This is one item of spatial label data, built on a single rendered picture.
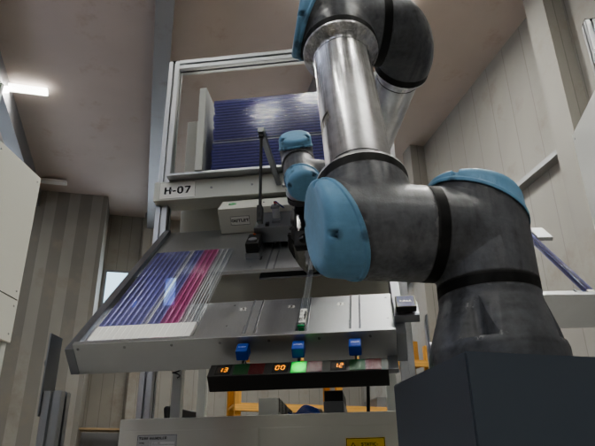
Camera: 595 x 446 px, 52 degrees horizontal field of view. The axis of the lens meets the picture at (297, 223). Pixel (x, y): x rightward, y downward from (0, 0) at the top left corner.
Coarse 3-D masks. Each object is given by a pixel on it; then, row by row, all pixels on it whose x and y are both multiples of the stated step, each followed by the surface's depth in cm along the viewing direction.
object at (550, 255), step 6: (534, 240) 140; (540, 246) 136; (546, 252) 133; (552, 252) 133; (552, 258) 130; (558, 258) 129; (558, 264) 127; (564, 264) 127; (564, 270) 124; (570, 270) 123; (570, 276) 121; (576, 276) 120; (576, 282) 119; (582, 282) 118; (582, 288) 116; (588, 288) 115
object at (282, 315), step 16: (208, 304) 141; (224, 304) 140; (240, 304) 140; (256, 304) 139; (272, 304) 138; (288, 304) 137; (320, 304) 136; (336, 304) 135; (352, 304) 134; (368, 304) 133; (384, 304) 132; (208, 320) 134; (224, 320) 133; (240, 320) 132; (256, 320) 132; (272, 320) 131; (288, 320) 130; (320, 320) 129; (336, 320) 128; (352, 320) 127; (368, 320) 126; (384, 320) 126
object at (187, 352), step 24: (192, 336) 123; (216, 336) 122; (240, 336) 121; (264, 336) 121; (288, 336) 120; (312, 336) 120; (336, 336) 119; (360, 336) 119; (384, 336) 118; (96, 360) 126; (120, 360) 126; (144, 360) 125; (168, 360) 125; (192, 360) 124; (216, 360) 124; (240, 360) 123; (264, 360) 123; (288, 360) 122; (312, 360) 122
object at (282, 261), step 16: (176, 240) 186; (192, 240) 185; (208, 240) 183; (224, 240) 182; (240, 240) 180; (240, 256) 168; (272, 256) 166; (288, 256) 165; (224, 272) 159; (240, 272) 159; (256, 272) 158; (272, 272) 166; (288, 272) 165; (304, 272) 164
